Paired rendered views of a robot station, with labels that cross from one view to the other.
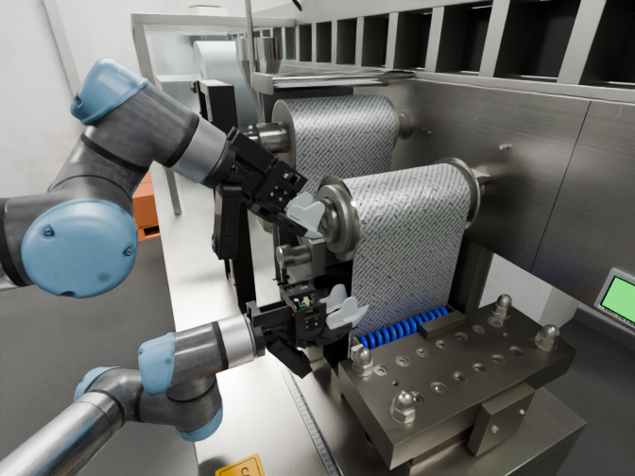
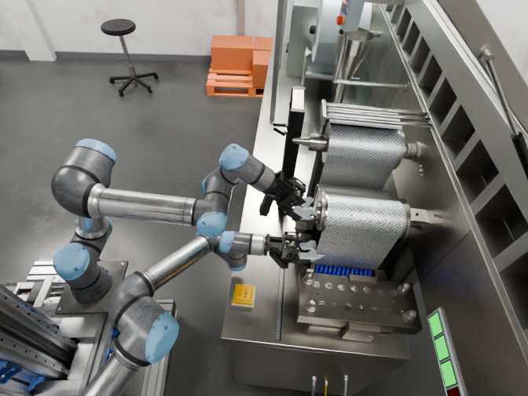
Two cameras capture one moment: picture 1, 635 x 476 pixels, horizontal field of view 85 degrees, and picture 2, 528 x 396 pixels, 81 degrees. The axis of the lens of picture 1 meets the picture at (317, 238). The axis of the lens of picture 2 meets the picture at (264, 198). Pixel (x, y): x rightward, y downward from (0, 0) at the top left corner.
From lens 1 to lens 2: 0.57 m
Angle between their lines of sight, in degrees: 30
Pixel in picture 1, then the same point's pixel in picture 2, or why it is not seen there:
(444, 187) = (386, 222)
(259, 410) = (263, 268)
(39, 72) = not seen: outside the picture
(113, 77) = (235, 159)
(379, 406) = (303, 298)
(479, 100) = (444, 179)
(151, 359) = (224, 240)
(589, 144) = (460, 248)
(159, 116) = (247, 173)
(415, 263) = (357, 247)
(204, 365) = (241, 251)
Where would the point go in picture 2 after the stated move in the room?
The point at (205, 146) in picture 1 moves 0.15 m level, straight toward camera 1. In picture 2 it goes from (262, 184) to (249, 226)
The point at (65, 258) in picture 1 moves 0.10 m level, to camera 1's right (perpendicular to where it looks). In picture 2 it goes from (206, 229) to (238, 247)
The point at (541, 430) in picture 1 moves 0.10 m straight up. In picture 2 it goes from (384, 348) to (394, 339)
